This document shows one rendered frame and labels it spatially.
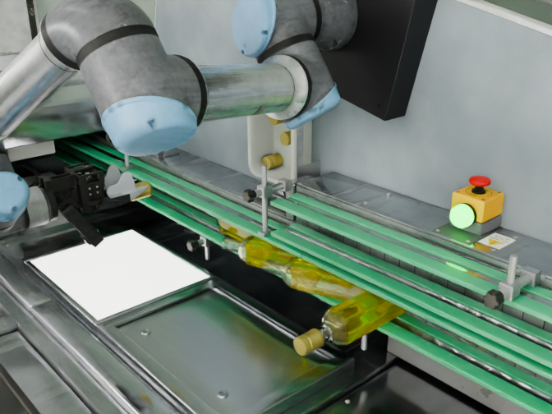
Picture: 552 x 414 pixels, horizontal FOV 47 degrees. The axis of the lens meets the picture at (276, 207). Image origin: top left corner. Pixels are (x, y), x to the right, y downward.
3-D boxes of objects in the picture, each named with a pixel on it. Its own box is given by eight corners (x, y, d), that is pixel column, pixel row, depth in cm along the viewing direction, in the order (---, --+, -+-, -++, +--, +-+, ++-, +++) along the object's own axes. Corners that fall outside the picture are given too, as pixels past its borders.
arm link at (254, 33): (301, -28, 122) (246, -23, 113) (329, 35, 121) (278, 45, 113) (267, 6, 131) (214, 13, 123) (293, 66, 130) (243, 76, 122)
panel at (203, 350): (134, 234, 194) (23, 269, 174) (133, 225, 193) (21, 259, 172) (355, 370, 131) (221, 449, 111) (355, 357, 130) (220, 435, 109)
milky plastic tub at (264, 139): (273, 166, 171) (248, 173, 166) (272, 82, 163) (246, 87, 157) (319, 182, 159) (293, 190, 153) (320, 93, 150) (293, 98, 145)
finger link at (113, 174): (136, 160, 136) (99, 172, 130) (139, 186, 139) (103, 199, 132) (127, 157, 138) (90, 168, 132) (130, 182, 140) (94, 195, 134)
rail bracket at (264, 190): (283, 224, 153) (242, 239, 145) (283, 157, 146) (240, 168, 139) (292, 228, 150) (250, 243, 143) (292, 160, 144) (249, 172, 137)
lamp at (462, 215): (454, 221, 122) (444, 226, 120) (457, 200, 120) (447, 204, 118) (475, 228, 119) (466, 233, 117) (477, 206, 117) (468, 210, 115)
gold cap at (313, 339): (310, 342, 117) (292, 351, 114) (310, 325, 116) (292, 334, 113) (324, 350, 115) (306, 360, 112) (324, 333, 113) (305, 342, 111)
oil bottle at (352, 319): (389, 300, 133) (315, 339, 120) (390, 276, 131) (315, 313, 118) (411, 310, 129) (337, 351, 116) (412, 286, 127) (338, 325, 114)
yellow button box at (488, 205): (470, 215, 128) (448, 225, 123) (474, 180, 125) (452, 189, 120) (502, 226, 123) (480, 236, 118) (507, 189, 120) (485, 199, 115)
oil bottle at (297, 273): (381, 296, 134) (290, 275, 143) (383, 272, 132) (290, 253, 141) (372, 309, 129) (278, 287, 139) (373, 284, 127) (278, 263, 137)
